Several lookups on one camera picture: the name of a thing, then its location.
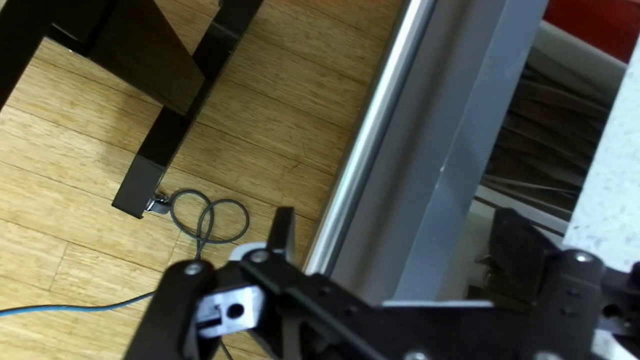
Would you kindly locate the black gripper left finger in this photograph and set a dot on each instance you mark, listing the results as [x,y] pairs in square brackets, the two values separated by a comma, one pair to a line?
[283,232]

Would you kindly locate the dark drawer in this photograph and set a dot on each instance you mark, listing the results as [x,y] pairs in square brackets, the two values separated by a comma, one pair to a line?
[479,107]

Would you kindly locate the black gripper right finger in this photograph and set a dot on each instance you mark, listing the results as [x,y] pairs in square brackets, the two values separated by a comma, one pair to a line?
[516,259]

